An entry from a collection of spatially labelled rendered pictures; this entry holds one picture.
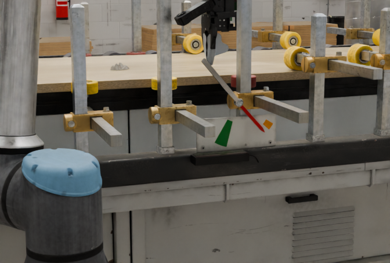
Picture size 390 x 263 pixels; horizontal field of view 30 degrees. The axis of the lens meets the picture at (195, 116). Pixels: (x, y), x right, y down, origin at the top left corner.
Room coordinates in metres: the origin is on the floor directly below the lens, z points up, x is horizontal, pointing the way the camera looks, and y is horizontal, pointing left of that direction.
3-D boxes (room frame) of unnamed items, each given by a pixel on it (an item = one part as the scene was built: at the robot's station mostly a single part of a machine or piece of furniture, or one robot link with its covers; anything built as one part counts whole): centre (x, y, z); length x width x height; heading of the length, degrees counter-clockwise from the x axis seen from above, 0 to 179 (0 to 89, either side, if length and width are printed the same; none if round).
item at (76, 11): (2.03, 0.32, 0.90); 0.04 x 0.04 x 0.48; 19
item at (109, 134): (1.98, 0.27, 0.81); 0.44 x 0.03 x 0.04; 19
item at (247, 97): (2.20, -0.17, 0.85); 0.14 x 0.06 x 0.05; 109
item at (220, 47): (2.06, -0.07, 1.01); 0.06 x 0.03 x 0.09; 109
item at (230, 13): (2.08, -0.07, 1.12); 0.09 x 0.08 x 0.12; 109
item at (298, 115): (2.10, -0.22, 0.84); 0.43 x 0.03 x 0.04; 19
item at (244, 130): (2.16, -0.13, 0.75); 0.26 x 0.01 x 0.10; 109
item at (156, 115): (2.12, 0.07, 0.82); 0.14 x 0.06 x 0.05; 109
